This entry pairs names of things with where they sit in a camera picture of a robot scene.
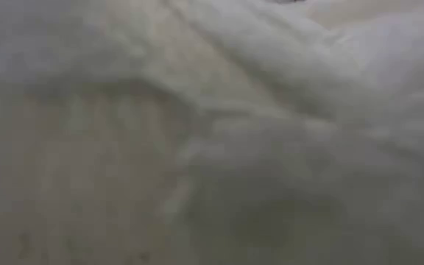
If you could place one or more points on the white towel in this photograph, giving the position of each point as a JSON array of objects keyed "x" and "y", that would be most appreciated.
[{"x": 212, "y": 132}]

